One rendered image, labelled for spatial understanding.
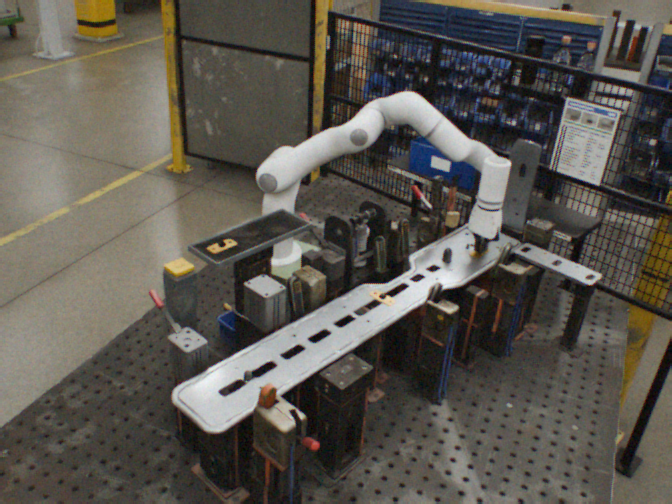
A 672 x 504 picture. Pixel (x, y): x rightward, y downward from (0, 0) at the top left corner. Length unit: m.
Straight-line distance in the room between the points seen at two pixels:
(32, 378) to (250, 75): 2.49
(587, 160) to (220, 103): 2.99
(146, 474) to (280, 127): 3.23
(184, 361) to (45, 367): 1.78
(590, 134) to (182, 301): 1.60
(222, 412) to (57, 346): 2.03
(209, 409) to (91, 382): 0.67
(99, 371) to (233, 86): 2.98
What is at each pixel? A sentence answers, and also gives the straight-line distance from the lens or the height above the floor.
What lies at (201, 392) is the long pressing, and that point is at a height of 1.00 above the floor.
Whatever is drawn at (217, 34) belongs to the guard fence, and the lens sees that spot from 4.76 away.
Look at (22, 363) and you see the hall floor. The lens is 3.45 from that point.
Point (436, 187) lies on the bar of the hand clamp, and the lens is 2.27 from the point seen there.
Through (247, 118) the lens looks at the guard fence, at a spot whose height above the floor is 0.55.
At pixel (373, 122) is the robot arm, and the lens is 2.10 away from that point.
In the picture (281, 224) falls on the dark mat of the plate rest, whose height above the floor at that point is 1.16.
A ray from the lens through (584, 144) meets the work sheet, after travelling 2.60.
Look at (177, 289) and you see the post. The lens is 1.78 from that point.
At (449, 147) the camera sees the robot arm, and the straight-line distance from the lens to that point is 2.08.
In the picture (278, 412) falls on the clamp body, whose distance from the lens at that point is 1.48.
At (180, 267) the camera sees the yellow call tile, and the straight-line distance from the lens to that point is 1.78.
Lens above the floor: 2.09
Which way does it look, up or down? 30 degrees down
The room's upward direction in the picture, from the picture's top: 4 degrees clockwise
